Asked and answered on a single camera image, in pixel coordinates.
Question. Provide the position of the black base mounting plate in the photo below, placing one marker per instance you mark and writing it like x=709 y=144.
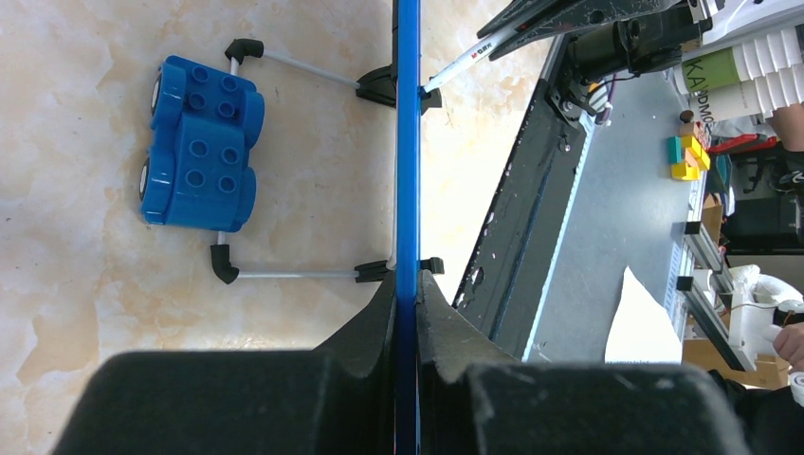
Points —
x=508 y=273

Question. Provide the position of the white green paper cups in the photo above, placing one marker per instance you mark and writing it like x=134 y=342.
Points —
x=756 y=77

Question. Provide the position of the bystander forearm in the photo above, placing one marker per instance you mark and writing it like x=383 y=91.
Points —
x=787 y=123

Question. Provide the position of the blue framed whiteboard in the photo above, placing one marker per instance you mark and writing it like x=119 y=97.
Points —
x=407 y=225

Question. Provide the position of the blue white marker pen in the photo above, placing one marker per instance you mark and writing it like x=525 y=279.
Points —
x=479 y=51

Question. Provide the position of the white printed paper sheet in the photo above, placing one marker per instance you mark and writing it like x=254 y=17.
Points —
x=641 y=330

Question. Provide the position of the bystander hand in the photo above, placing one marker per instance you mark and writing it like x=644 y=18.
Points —
x=789 y=345

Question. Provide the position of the blue toy car block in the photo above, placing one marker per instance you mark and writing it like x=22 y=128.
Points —
x=205 y=123

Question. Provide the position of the metal wire whiteboard stand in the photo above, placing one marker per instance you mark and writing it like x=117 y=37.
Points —
x=318 y=212

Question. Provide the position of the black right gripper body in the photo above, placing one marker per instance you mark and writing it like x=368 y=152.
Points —
x=629 y=31

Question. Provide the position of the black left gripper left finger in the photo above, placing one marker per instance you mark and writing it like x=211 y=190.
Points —
x=334 y=399

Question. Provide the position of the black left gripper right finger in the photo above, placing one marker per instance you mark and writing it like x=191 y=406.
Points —
x=477 y=399

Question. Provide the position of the black whiteboard foot clip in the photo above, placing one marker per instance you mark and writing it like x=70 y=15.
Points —
x=430 y=100
x=434 y=265

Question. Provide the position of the yellow orange toy blocks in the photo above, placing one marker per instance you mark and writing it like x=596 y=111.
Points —
x=687 y=152

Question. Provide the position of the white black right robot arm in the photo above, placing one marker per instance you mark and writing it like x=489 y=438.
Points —
x=711 y=22

